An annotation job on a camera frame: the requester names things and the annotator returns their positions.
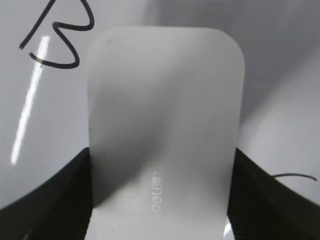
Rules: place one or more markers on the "white whiteboard eraser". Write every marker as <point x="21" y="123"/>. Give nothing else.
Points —
<point x="164" y="108"/>

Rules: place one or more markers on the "white board with aluminium frame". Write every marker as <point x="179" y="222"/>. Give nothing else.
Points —
<point x="44" y="113"/>

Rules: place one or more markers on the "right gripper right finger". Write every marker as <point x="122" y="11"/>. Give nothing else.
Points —
<point x="261" y="208"/>

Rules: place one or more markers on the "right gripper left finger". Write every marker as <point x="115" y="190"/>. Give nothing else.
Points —
<point x="59" y="209"/>

